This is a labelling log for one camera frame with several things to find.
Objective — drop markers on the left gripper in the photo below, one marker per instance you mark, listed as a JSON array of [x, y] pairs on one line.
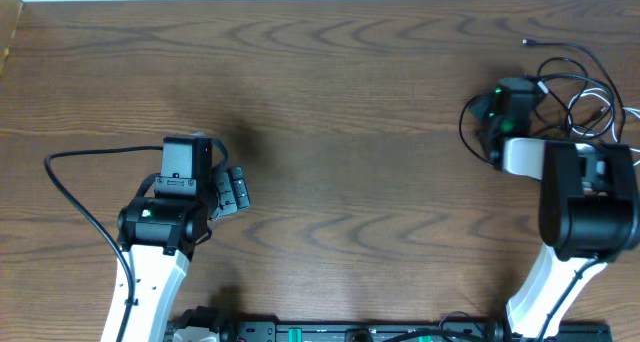
[[231, 188]]

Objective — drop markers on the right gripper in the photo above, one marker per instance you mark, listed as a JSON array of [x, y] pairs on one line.
[[476, 108]]

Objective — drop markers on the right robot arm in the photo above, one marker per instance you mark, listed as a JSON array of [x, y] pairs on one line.
[[588, 211]]

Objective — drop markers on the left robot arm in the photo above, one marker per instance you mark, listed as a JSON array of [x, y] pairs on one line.
[[160, 228]]

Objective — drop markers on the cardboard box edge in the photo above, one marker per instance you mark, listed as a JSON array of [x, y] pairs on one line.
[[10, 12]]

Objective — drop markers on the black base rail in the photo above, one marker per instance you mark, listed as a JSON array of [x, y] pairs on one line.
[[208, 324]]

